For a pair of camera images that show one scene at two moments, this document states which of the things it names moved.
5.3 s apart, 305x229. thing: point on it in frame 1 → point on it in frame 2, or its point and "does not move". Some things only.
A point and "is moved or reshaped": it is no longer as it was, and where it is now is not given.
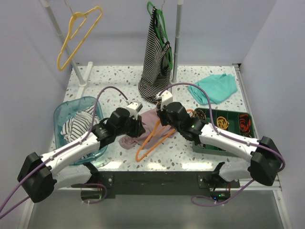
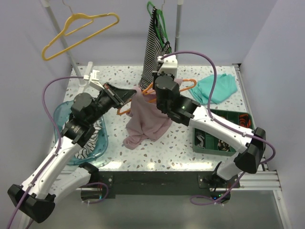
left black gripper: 138,130 → 118,96
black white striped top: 156,77 does not move
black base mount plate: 160,184 does not move
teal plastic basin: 63,109 does not move
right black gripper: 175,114 → 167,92
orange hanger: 160,140 → 150,88
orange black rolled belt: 245,123 does not move
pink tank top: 154,128 is moved or reshaped
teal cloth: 217,88 does not move
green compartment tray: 241,123 does not move
